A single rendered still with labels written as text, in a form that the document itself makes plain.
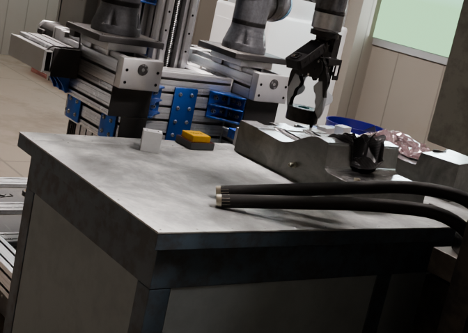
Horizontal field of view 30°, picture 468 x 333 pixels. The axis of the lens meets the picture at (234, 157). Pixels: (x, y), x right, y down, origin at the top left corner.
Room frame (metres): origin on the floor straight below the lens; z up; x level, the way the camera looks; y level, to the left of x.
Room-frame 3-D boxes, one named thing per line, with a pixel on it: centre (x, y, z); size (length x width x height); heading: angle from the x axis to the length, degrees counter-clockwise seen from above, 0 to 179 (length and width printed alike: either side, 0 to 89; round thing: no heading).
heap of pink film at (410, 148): (2.62, -0.47, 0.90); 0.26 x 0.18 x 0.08; 55
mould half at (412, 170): (2.63, -0.48, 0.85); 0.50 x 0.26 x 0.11; 55
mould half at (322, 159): (2.34, -0.25, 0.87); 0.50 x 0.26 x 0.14; 38
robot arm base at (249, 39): (2.96, 0.05, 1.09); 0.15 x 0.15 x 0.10
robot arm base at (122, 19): (2.66, 0.43, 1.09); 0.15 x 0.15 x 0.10
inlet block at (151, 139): (2.27, 0.23, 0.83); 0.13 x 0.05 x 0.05; 11
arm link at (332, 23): (2.16, -0.15, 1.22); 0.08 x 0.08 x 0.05
